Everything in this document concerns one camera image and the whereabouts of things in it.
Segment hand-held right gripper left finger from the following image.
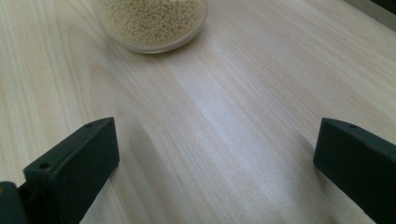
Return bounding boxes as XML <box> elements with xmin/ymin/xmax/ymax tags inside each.
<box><xmin>23</xmin><ymin>117</ymin><xmax>120</xmax><ymax>224</ymax></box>

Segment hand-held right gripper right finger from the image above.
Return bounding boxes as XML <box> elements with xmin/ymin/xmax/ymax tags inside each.
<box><xmin>313</xmin><ymin>117</ymin><xmax>396</xmax><ymax>224</ymax></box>

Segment clear glass dish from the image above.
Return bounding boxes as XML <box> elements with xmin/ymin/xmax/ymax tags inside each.
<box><xmin>90</xmin><ymin>0</ymin><xmax>209</xmax><ymax>54</ymax></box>

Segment pale yellow millet grains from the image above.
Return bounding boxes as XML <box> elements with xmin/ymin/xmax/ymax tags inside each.
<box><xmin>98</xmin><ymin>0</ymin><xmax>206</xmax><ymax>45</ymax></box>

